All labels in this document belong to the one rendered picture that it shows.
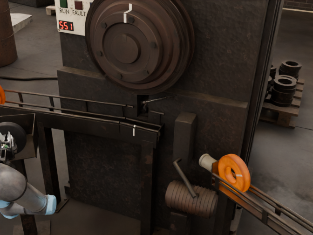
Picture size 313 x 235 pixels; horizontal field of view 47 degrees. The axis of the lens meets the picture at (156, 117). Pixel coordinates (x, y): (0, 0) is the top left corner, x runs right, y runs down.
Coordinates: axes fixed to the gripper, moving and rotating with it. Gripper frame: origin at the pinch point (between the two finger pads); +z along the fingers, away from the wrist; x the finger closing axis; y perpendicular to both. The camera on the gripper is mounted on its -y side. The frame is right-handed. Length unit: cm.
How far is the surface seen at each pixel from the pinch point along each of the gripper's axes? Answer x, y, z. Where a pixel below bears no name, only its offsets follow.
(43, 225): -7, -73, -5
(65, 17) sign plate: -29, 31, 43
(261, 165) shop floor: -159, -79, 22
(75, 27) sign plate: -33, 28, 40
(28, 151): -7.3, -12.1, 0.0
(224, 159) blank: -85, 14, -36
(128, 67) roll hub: -52, 33, 1
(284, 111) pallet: -203, -77, 72
